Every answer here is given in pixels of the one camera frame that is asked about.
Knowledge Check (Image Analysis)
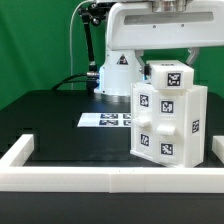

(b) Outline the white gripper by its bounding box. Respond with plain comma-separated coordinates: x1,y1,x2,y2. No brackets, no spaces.
106,2,224,74

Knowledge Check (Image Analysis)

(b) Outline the white cabinet top block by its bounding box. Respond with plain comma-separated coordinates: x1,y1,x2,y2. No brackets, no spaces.
148,60,194,90

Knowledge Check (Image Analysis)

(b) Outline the white door panel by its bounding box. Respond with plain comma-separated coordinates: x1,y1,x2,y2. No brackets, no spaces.
131,83,155,158
152,90,186,165

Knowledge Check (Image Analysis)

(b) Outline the white cabinet body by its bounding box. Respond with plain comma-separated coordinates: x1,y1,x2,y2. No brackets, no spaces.
130,83,207,168

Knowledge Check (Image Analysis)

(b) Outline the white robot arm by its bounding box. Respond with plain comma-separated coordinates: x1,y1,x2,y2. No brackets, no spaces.
95,0,224,102

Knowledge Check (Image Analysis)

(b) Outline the white marker base sheet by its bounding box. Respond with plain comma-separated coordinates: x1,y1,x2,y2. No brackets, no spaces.
78,113,131,127

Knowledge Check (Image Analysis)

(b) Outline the black cable bundle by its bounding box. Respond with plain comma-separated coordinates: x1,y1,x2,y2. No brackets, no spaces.
51,71,100,92

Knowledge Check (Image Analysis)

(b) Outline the white cable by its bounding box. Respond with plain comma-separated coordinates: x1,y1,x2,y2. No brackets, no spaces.
69,0,93,91

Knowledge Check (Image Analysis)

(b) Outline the white U-shaped frame wall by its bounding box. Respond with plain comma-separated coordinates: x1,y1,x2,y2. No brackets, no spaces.
0,134,224,193

